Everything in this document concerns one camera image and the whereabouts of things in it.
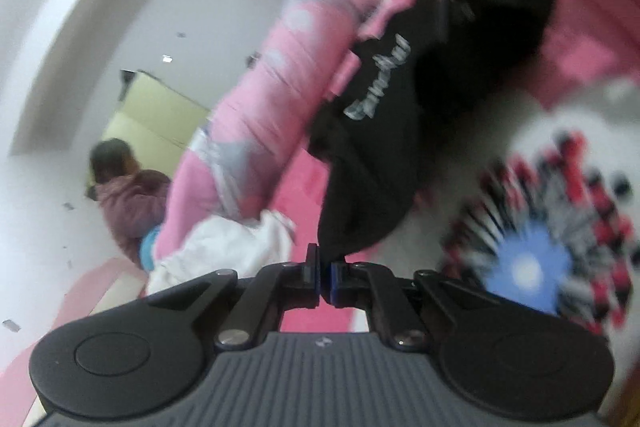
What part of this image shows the pink grey floral quilt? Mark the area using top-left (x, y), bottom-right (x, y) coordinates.
top-left (152, 0), bottom-right (436, 263)

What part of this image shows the black printed t-shirt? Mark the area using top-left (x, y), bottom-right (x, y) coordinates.
top-left (306, 0), bottom-right (583, 260)

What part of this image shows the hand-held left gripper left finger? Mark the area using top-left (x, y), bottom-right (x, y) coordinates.
top-left (146, 243), bottom-right (322, 353)

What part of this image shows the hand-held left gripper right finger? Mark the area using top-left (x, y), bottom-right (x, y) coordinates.
top-left (322, 261), bottom-right (502, 352)

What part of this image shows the white garment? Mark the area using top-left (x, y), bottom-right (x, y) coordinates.
top-left (147, 209), bottom-right (296, 295)

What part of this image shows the pink white headboard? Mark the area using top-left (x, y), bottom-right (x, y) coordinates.
top-left (0, 257), bottom-right (148, 427)

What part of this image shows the blue garment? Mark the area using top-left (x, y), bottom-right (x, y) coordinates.
top-left (140, 227), bottom-right (163, 270)

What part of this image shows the yellow wardrobe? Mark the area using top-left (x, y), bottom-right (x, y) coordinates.
top-left (87, 69), bottom-right (211, 188)

